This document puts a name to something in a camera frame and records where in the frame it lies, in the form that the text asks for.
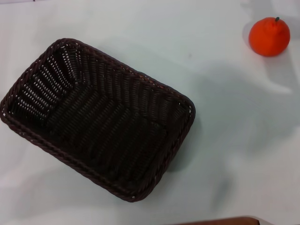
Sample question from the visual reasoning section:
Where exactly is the black woven rectangular basket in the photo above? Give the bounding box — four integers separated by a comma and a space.
0, 37, 196, 202

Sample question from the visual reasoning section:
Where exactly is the orange toy tangerine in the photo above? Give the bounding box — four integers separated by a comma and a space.
248, 16, 291, 57

